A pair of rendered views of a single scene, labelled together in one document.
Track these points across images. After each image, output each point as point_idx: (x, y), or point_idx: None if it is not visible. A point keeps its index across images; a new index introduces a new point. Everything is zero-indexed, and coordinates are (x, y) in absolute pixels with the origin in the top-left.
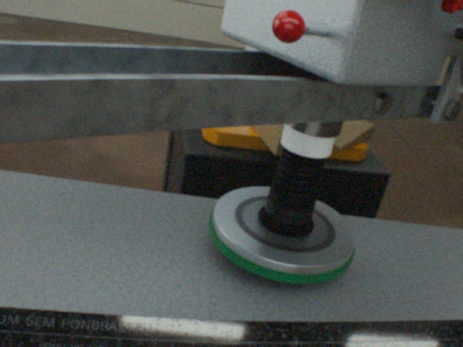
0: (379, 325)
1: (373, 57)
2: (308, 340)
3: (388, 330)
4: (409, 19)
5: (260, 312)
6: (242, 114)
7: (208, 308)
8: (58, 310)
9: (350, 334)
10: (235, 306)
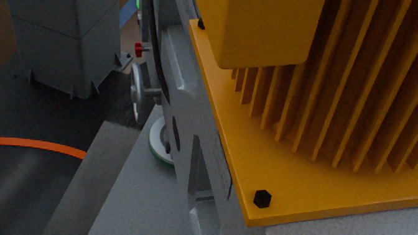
0: (124, 163)
1: (146, 55)
2: (132, 140)
3: (120, 166)
4: (148, 53)
5: (149, 125)
6: None
7: (157, 111)
8: None
9: (127, 153)
10: (155, 119)
